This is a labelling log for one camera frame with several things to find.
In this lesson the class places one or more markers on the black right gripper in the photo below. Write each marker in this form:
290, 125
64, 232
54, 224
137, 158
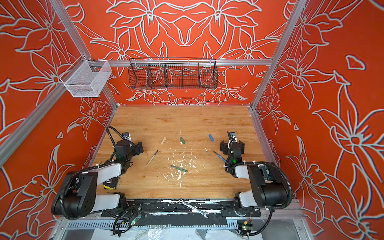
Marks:
232, 146

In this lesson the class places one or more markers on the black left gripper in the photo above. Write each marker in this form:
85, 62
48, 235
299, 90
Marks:
133, 147

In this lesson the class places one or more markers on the beige pen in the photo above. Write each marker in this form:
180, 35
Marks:
152, 157

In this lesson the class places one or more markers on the green pen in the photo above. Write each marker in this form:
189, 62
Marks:
178, 168

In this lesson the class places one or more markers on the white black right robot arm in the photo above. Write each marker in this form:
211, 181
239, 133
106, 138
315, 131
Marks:
270, 186

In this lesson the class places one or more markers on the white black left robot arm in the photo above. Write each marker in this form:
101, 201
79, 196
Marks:
78, 196

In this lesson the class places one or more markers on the blue pen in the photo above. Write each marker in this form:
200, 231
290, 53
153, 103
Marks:
219, 156

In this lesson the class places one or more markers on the yellow black tape measure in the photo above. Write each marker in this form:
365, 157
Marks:
111, 184

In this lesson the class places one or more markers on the silver wrench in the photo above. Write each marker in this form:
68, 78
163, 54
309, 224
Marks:
197, 210

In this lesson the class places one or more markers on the clear plastic bin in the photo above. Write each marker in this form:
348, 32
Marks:
87, 79

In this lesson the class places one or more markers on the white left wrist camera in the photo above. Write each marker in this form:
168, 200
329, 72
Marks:
127, 136

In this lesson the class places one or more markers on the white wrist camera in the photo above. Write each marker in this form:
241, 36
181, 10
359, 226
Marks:
233, 137
127, 136

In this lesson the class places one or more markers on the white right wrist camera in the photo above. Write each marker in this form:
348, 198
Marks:
233, 137

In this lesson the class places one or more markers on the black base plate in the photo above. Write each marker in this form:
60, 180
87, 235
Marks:
214, 207

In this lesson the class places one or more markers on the grey slotted cable duct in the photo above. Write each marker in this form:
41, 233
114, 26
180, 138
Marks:
108, 225

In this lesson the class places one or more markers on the black wire basket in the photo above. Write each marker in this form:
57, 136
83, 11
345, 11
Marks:
173, 74

